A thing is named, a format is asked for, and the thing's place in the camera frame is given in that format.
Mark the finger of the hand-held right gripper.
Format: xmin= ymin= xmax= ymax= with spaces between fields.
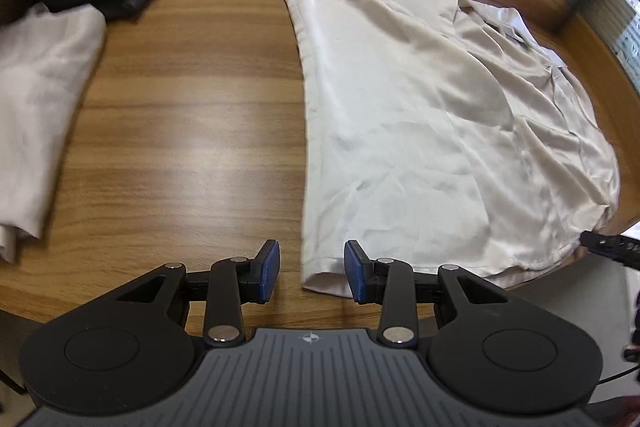
xmin=579 ymin=230 xmax=640 ymax=272

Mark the folded cream shirt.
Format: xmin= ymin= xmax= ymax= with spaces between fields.
xmin=0 ymin=4 xmax=107 ymax=264

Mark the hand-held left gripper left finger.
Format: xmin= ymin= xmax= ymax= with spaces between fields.
xmin=116 ymin=238 xmax=282 ymax=349

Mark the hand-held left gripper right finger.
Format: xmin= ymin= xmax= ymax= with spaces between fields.
xmin=343 ymin=238 xmax=507 ymax=350

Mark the cream satin shirt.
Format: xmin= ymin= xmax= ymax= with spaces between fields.
xmin=236 ymin=0 xmax=621 ymax=298

